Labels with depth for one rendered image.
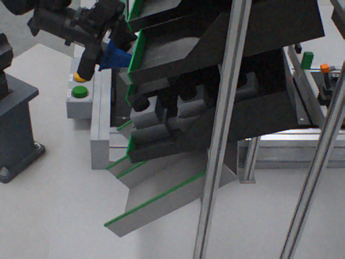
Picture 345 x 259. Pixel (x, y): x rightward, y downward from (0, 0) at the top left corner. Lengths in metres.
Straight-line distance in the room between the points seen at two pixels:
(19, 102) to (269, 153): 0.62
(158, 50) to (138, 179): 0.34
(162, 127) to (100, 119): 0.47
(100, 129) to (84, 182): 0.13
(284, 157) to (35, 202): 0.62
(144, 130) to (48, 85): 0.77
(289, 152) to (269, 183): 0.09
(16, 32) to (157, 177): 2.65
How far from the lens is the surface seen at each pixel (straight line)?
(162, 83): 1.02
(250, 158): 1.29
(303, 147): 1.37
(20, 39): 3.53
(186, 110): 0.85
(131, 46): 0.97
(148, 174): 1.08
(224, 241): 1.21
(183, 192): 0.92
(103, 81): 1.47
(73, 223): 1.23
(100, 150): 1.29
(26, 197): 1.30
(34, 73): 1.68
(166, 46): 0.84
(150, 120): 0.88
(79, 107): 1.40
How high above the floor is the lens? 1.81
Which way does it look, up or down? 40 degrees down
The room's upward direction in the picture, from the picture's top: 5 degrees clockwise
